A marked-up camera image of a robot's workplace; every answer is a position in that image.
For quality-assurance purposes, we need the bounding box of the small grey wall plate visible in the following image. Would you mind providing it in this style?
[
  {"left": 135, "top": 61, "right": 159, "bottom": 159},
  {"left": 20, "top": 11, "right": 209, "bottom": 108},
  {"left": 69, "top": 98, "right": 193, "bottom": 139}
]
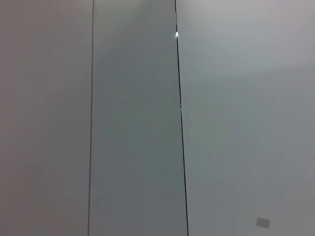
[{"left": 256, "top": 217, "right": 270, "bottom": 228}]

